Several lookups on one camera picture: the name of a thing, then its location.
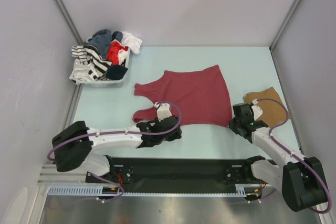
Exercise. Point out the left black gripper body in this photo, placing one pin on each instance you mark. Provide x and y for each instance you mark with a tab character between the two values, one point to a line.
175	135

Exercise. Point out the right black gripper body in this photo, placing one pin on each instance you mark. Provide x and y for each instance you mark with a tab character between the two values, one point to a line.
234	124

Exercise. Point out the tan tank top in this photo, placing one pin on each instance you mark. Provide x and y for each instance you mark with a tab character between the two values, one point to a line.
273	114

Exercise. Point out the maroon garment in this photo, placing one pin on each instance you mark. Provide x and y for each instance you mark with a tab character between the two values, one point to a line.
202	96

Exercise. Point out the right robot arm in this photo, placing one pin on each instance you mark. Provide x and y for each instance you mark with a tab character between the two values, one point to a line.
300	179

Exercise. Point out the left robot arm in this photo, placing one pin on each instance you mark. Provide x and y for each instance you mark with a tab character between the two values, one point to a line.
84	149

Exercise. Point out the black garment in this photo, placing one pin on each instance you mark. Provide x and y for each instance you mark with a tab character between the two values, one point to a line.
116	72

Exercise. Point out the white laundry basket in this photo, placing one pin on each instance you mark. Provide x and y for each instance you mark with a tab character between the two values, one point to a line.
105	81

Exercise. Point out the striped garment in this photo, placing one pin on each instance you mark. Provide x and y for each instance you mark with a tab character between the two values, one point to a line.
89	66

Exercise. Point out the white garment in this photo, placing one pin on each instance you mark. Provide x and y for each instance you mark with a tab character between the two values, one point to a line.
131	41

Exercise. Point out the red garment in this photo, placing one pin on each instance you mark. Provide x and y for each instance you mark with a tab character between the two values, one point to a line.
117	53

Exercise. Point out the blue grey garment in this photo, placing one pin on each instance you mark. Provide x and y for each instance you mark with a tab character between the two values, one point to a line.
102	40

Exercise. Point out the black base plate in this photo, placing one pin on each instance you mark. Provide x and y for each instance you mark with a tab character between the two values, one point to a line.
206	175

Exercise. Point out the slotted cable duct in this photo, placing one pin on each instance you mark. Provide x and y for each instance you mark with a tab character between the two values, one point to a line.
111	191

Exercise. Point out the aluminium rail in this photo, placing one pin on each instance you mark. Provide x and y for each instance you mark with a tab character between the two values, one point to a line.
50	176

